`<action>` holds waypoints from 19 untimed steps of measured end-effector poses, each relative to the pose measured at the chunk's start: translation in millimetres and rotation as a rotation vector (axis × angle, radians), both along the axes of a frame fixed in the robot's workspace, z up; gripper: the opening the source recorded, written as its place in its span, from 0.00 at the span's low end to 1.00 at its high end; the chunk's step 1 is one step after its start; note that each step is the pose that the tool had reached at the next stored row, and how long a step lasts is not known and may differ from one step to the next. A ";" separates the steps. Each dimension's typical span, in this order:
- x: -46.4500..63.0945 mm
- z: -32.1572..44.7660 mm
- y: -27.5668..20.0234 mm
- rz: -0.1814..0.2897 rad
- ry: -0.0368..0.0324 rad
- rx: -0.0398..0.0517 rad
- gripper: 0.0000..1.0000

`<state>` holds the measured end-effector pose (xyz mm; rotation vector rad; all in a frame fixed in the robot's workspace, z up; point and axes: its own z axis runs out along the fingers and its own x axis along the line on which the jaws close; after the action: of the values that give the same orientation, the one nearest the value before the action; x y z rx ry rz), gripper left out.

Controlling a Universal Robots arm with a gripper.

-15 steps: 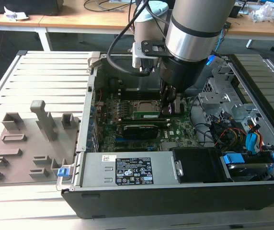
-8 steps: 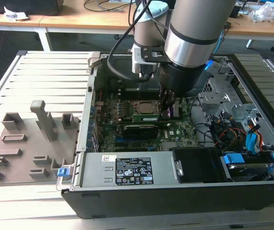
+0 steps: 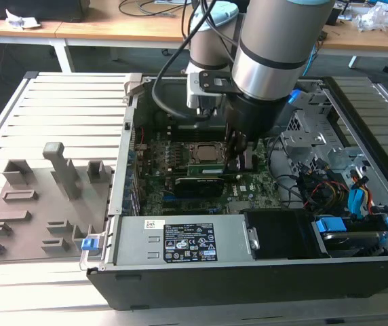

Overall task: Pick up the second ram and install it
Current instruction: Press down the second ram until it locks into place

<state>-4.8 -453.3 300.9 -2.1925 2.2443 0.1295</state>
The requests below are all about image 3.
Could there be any green RAM stick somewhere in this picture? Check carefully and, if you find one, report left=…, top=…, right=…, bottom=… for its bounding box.
left=187, top=163, right=231, bottom=176

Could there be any black RAM slot bank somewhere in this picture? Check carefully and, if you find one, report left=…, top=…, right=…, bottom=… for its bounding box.
left=167, top=122, right=227, bottom=141
left=166, top=165, right=244, bottom=180

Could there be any metal drive cage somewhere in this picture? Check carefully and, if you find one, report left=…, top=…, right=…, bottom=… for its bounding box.
left=275, top=90, right=366, bottom=177

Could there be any silver CPU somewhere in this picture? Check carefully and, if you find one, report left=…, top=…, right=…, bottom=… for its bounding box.
left=193, top=144, right=227, bottom=162

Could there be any green motherboard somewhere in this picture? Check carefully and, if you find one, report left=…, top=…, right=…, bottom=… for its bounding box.
left=134, top=127, right=283, bottom=217

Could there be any CPU socket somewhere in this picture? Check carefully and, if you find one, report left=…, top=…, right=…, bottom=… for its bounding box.
left=182, top=141, right=231, bottom=167

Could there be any black graphics card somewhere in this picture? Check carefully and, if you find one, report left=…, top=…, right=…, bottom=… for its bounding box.
left=173, top=175, right=226, bottom=198

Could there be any black plastic shroud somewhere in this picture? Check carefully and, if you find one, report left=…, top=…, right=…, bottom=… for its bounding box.
left=240, top=209, right=322, bottom=261

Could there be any small black device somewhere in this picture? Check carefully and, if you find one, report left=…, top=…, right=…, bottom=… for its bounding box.
left=326, top=6, right=343, bottom=26

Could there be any hard disk in blue carrier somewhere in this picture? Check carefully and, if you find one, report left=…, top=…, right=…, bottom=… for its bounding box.
left=312, top=217, right=388, bottom=258

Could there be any black label sticker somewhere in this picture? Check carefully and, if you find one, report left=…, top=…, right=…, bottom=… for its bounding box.
left=163, top=223, right=218, bottom=263

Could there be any clear plastic bag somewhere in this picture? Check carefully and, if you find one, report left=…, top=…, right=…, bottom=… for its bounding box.
left=353, top=1, right=388, bottom=33

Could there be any grey power supply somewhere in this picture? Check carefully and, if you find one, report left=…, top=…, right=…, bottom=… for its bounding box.
left=112, top=215, right=259, bottom=269

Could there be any open black PC case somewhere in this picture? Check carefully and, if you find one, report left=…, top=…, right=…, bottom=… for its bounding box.
left=79, top=73, right=388, bottom=312

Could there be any grey parts rack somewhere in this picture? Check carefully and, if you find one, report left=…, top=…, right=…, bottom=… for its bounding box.
left=0, top=141, right=116, bottom=264

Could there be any black box on desk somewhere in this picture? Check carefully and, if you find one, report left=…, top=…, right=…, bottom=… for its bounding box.
left=0, top=0, right=90, bottom=23

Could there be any crumpled white paper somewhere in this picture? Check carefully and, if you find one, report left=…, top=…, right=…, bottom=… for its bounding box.
left=5, top=8, right=41, bottom=30

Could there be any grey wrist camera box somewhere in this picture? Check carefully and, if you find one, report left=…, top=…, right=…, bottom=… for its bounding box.
left=186, top=70, right=236, bottom=118

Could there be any black camera cable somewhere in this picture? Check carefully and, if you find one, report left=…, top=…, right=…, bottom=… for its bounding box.
left=151, top=0, right=217, bottom=120

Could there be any red yellow wire bundle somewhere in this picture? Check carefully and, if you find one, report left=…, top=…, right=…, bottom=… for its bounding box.
left=297, top=169, right=351, bottom=213

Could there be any blue flat wire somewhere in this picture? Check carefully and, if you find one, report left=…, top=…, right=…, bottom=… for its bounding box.
left=348, top=185, right=371, bottom=221

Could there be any wooden desk white frame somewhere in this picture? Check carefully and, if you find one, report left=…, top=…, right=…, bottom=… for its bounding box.
left=315, top=10, right=388, bottom=69
left=0, top=0, right=195, bottom=73

